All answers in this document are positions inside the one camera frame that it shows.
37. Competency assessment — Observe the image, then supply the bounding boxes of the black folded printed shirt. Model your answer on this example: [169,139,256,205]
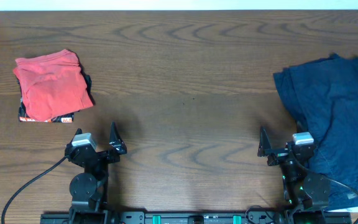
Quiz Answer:
[18,72,93,123]

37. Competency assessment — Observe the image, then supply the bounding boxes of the dark navy denim shorts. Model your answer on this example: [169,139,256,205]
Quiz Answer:
[273,54,358,191]

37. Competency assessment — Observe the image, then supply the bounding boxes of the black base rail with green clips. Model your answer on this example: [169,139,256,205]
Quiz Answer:
[40,208,352,224]

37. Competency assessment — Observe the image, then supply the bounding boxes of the red folded t-shirt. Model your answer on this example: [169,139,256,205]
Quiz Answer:
[13,49,94,121]

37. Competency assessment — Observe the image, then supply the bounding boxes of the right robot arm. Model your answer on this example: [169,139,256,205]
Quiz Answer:
[257,127,330,223]

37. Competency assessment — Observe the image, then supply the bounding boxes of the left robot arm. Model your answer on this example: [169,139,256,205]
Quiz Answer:
[65,122,127,224]

